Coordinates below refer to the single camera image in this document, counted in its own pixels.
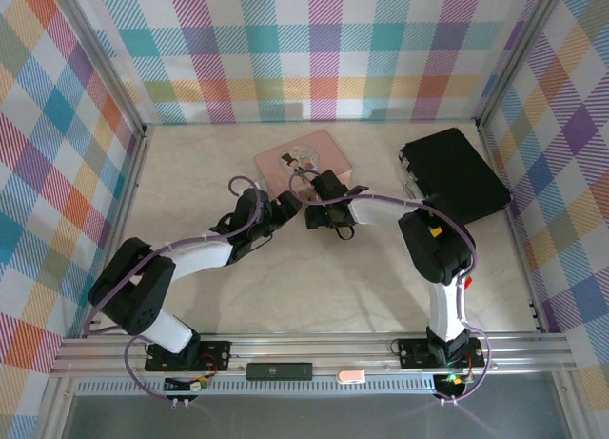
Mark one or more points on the brass padlock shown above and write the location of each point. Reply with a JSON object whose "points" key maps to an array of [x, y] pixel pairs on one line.
{"points": [[310, 194]]}

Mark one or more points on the pink box with couple print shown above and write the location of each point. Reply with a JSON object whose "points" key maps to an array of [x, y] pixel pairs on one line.
{"points": [[300, 148]]}

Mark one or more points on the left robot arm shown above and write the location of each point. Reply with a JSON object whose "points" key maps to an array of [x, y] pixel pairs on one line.
{"points": [[200, 255]]}

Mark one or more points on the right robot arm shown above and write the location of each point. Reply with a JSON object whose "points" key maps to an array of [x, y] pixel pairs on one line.
{"points": [[447, 310]]}

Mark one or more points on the black rectangular case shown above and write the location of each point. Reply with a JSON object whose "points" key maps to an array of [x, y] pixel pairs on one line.
{"points": [[457, 172]]}

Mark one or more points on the black bar device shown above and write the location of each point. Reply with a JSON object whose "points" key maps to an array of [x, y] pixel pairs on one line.
{"points": [[279, 371]]}

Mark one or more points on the red and green flat item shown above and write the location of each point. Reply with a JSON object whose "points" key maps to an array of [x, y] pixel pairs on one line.
{"points": [[469, 283]]}

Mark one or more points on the pink and white small item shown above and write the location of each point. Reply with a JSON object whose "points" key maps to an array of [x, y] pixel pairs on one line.
{"points": [[351, 376]]}

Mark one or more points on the small black controller board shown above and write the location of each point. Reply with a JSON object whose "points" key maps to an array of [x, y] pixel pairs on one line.
{"points": [[183, 386], [452, 384]]}

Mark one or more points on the aluminium front rail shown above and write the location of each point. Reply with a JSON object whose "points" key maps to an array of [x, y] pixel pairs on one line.
{"points": [[309, 351]]}

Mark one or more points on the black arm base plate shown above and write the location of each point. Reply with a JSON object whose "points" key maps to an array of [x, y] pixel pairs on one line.
{"points": [[216, 355], [411, 353]]}

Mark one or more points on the aluminium frame post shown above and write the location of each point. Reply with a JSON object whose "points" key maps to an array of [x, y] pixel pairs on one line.
{"points": [[100, 63], [521, 58]]}

